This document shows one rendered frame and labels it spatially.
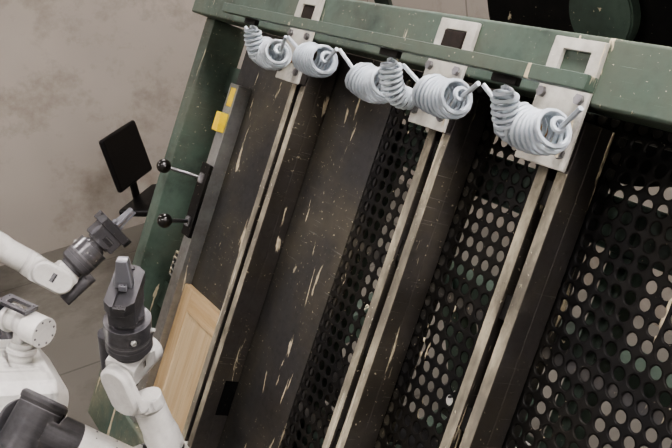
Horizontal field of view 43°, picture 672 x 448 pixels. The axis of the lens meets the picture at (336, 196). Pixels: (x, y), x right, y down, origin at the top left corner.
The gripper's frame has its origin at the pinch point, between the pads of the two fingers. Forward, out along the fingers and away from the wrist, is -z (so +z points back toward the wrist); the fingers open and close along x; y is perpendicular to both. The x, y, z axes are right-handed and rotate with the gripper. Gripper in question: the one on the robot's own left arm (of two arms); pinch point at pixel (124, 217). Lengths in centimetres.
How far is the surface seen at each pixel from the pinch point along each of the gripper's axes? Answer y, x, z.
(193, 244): 15.1, 12.1, -7.6
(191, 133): -8.8, -1.0, -30.0
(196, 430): 52, 27, 23
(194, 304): 23.7, 20.3, 3.2
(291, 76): 52, -21, -45
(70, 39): -335, 40, -63
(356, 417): 103, 12, -2
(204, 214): 15.1, 7.9, -15.0
